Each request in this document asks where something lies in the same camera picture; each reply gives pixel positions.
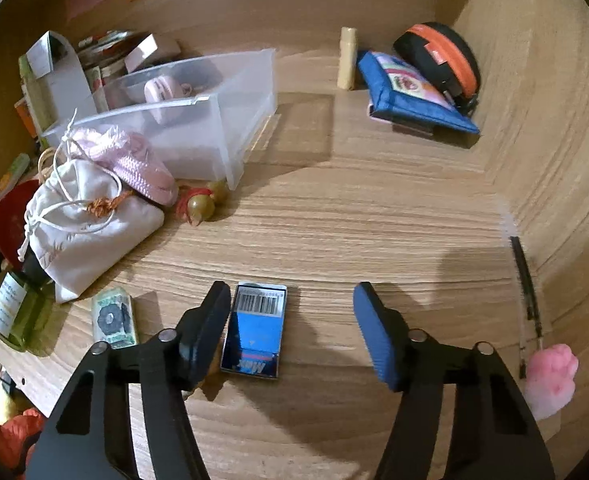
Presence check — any cream lotion bottle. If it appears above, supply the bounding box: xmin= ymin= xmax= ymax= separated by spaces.
xmin=337 ymin=27 xmax=357 ymax=91

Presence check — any small white cardboard box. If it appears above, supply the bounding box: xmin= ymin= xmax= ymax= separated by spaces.
xmin=124 ymin=34 xmax=180 ymax=74

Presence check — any green glass jar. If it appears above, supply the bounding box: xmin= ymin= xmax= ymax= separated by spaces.
xmin=0 ymin=252 xmax=50 ymax=351

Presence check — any golden gourd charm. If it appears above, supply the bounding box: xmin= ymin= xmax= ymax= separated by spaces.
xmin=175 ymin=180 xmax=229 ymax=226

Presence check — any black orange zip case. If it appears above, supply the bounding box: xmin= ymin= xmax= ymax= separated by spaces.
xmin=393 ymin=22 xmax=482 ymax=116

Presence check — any white folded paper stand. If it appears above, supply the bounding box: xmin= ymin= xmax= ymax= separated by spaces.
xmin=19 ymin=30 xmax=97 ymax=134

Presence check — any stack of books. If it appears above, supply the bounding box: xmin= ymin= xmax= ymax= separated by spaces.
xmin=78 ymin=29 xmax=145 ymax=91

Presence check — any black pen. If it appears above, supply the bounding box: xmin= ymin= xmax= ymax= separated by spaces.
xmin=509 ymin=235 xmax=544 ymax=350

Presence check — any white drawstring bag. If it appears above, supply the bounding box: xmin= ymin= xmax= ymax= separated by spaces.
xmin=18 ymin=118 xmax=178 ymax=304

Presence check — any orange green lotion tube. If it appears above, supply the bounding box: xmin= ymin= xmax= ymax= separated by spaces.
xmin=0 ymin=153 xmax=31 ymax=200

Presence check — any blue patchwork pencil case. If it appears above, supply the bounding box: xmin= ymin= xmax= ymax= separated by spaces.
xmin=357 ymin=51 xmax=480 ymax=134

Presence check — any pink paw toy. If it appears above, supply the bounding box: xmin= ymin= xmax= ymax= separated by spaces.
xmin=523 ymin=344 xmax=579 ymax=422

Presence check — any green flower mahjong tile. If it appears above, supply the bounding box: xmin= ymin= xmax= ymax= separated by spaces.
xmin=92 ymin=287 xmax=138 ymax=349

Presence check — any pink round mini fan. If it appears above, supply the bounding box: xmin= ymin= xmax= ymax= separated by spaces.
xmin=144 ymin=75 xmax=192 ymax=126

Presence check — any red pouch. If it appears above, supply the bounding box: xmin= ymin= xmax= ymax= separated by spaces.
xmin=0 ymin=179 xmax=40 ymax=270

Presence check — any clear plastic storage bin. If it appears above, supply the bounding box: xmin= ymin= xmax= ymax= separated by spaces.
xmin=42 ymin=48 xmax=280 ymax=192

